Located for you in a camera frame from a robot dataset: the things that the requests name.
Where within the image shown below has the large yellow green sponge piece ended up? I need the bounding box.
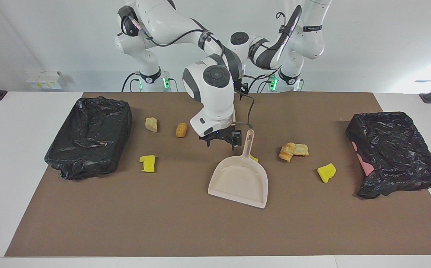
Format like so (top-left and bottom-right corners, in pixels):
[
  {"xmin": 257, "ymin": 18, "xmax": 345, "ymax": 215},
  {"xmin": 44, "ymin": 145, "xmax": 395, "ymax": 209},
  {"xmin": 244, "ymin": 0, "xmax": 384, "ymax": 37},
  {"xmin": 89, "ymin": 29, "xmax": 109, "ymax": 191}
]
[{"xmin": 317, "ymin": 163, "xmax": 337, "ymax": 184}]

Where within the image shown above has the notched yellow sponge piece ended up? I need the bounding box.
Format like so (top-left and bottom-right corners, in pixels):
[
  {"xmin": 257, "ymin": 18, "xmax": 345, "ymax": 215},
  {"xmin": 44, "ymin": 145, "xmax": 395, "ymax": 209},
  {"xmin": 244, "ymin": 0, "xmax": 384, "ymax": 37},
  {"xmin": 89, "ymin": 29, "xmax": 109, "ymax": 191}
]
[{"xmin": 139, "ymin": 155, "xmax": 156, "ymax": 173}]

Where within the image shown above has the black base cable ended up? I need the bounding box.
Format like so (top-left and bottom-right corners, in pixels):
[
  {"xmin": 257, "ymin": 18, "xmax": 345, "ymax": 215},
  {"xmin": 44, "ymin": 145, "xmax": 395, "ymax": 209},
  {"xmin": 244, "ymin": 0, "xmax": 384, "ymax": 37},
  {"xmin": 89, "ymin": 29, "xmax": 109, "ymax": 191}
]
[
  {"xmin": 247, "ymin": 73, "xmax": 279, "ymax": 93},
  {"xmin": 122, "ymin": 72, "xmax": 142, "ymax": 93}
]

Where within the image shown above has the brown table mat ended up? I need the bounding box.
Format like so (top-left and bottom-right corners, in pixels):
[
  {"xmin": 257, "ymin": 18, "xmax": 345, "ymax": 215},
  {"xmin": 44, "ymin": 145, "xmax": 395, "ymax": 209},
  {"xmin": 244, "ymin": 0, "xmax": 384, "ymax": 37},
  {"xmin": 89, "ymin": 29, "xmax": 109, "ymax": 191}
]
[{"xmin": 5, "ymin": 92, "xmax": 431, "ymax": 257}]

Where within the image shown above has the black left base cable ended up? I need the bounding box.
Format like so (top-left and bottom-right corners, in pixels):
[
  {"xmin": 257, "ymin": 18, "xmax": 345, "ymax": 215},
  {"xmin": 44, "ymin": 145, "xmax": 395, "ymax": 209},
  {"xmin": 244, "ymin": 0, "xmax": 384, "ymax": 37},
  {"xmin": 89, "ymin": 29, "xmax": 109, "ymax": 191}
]
[{"xmin": 247, "ymin": 73, "xmax": 279, "ymax": 93}]

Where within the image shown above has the black bag lined pink bin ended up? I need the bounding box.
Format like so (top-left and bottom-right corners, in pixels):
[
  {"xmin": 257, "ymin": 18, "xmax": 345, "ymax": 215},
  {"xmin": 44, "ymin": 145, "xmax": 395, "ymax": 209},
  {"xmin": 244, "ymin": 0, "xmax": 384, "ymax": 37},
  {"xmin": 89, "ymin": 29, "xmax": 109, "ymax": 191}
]
[{"xmin": 345, "ymin": 111, "xmax": 431, "ymax": 200}]

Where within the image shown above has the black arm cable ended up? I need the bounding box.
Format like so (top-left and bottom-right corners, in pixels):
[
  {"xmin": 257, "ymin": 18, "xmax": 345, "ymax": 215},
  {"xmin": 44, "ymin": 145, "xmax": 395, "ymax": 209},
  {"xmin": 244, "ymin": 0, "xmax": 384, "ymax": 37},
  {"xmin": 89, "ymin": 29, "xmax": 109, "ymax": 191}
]
[
  {"xmin": 135, "ymin": 20, "xmax": 255, "ymax": 129},
  {"xmin": 275, "ymin": 11, "xmax": 294, "ymax": 38}
]

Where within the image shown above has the black right base cable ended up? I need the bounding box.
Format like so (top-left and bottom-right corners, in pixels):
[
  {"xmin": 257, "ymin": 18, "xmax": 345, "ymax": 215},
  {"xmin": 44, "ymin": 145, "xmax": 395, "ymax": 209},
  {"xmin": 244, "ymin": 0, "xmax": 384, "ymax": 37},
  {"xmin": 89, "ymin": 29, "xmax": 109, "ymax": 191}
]
[{"xmin": 122, "ymin": 72, "xmax": 142, "ymax": 93}]

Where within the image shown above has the golden croissant piece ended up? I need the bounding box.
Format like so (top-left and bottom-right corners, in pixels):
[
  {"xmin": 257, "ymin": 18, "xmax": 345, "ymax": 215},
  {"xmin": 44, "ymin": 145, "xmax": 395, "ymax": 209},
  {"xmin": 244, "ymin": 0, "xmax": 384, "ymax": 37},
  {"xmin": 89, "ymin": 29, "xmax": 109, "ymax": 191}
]
[{"xmin": 279, "ymin": 142, "xmax": 297, "ymax": 163}]

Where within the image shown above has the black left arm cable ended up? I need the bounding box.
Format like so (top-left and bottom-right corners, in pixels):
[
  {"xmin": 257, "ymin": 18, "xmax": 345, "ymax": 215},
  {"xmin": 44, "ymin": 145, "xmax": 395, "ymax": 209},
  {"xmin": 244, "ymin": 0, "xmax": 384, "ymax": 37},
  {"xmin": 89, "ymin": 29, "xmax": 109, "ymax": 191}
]
[{"xmin": 275, "ymin": 11, "xmax": 294, "ymax": 38}]

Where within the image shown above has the beige plastic dustpan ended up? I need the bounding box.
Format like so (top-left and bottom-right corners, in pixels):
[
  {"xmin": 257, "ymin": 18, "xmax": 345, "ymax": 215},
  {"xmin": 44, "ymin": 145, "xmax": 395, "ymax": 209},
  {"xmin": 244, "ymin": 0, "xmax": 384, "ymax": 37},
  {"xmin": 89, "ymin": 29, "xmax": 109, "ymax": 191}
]
[{"xmin": 208, "ymin": 129, "xmax": 269, "ymax": 209}]

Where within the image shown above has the white box with yellow labels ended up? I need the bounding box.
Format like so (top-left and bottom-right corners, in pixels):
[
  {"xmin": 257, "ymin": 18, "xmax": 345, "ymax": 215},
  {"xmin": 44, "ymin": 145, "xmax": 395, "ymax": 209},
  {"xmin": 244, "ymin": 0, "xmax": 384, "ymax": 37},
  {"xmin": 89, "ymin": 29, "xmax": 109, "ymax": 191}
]
[{"xmin": 26, "ymin": 71, "xmax": 66, "ymax": 90}]

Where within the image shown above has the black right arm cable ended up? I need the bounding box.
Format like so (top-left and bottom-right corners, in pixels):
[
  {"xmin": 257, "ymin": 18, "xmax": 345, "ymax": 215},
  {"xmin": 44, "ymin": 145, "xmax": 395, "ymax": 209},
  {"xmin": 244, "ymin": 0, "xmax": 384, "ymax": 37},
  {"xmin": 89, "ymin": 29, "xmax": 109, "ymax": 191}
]
[{"xmin": 135, "ymin": 20, "xmax": 255, "ymax": 129}]

